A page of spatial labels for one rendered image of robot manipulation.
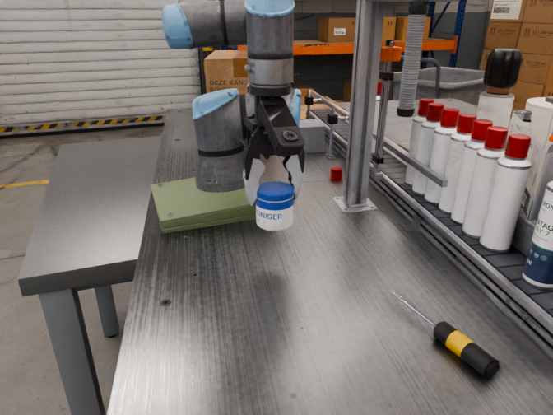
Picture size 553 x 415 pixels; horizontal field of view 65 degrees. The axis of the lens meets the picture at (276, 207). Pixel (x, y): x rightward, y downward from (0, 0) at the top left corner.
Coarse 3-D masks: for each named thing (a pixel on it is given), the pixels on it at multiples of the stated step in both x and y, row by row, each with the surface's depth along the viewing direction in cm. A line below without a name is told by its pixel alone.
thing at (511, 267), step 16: (320, 112) 180; (336, 128) 156; (384, 160) 124; (400, 176) 112; (432, 208) 94; (448, 224) 88; (464, 240) 82; (496, 256) 76; (512, 256) 76; (512, 272) 72; (528, 288) 68; (544, 304) 64
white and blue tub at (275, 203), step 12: (264, 192) 77; (276, 192) 77; (288, 192) 78; (264, 204) 77; (276, 204) 77; (288, 204) 78; (264, 216) 78; (276, 216) 78; (288, 216) 79; (264, 228) 79; (276, 228) 79
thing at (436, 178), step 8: (320, 96) 168; (328, 104) 157; (344, 112) 143; (384, 144) 113; (392, 144) 110; (400, 152) 104; (408, 160) 100; (416, 160) 99; (416, 168) 97; (424, 168) 94; (432, 176) 91; (440, 176) 89; (440, 184) 88
